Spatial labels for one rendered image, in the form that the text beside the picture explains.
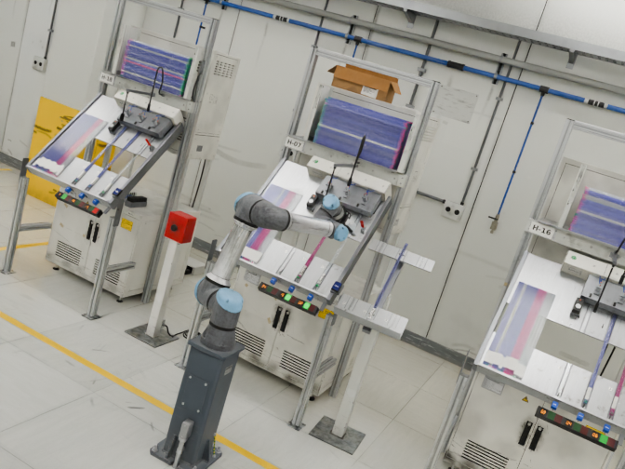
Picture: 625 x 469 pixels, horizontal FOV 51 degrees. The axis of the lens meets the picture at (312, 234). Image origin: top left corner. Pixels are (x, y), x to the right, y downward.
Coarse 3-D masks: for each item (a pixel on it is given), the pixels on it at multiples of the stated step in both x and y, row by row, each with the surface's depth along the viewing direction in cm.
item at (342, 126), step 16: (336, 112) 364; (352, 112) 360; (368, 112) 356; (320, 128) 369; (336, 128) 365; (352, 128) 361; (368, 128) 357; (384, 128) 353; (400, 128) 350; (320, 144) 370; (336, 144) 366; (352, 144) 361; (368, 144) 358; (384, 144) 354; (400, 144) 350; (368, 160) 358; (384, 160) 355; (400, 160) 362
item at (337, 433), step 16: (384, 304) 326; (368, 336) 331; (368, 352) 332; (352, 368) 336; (352, 384) 336; (352, 400) 337; (320, 432) 342; (336, 432) 343; (352, 432) 352; (352, 448) 336
